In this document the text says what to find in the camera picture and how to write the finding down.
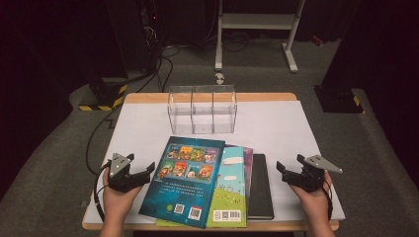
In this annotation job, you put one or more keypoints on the white metal stand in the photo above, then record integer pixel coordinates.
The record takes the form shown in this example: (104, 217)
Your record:
(257, 20)

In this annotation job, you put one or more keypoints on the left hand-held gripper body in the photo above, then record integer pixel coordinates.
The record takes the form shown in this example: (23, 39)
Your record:
(118, 171)

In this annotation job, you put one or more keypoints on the small white floor object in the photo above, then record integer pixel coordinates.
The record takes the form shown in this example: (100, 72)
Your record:
(219, 78)

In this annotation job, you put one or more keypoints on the clear acrylic book rack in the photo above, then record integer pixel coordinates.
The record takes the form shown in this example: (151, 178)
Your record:
(202, 110)

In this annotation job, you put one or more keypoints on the person's right hand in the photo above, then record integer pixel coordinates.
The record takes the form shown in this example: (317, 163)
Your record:
(316, 204)

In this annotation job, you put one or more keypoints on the small red object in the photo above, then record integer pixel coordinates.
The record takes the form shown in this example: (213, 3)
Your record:
(317, 40)

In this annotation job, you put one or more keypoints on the white table mat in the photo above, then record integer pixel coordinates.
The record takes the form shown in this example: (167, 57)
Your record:
(141, 131)

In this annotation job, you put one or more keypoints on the light blue green picture book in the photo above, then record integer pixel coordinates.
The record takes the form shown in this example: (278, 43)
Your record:
(232, 187)

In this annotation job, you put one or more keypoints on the dark blue picture book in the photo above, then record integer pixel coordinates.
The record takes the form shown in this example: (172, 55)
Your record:
(184, 191)

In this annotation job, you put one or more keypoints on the purple magazine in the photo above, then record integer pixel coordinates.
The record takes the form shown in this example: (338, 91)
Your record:
(248, 164)

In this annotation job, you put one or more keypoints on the black notebook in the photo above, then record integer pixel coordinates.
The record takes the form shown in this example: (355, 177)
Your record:
(261, 184)

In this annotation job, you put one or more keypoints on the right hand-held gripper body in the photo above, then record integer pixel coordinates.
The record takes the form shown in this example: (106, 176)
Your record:
(311, 177)

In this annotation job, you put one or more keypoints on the black yellow striped base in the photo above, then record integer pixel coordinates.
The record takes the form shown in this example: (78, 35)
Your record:
(339, 100)
(105, 97)

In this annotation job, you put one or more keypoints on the person's left hand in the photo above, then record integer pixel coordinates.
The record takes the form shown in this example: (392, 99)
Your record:
(117, 202)

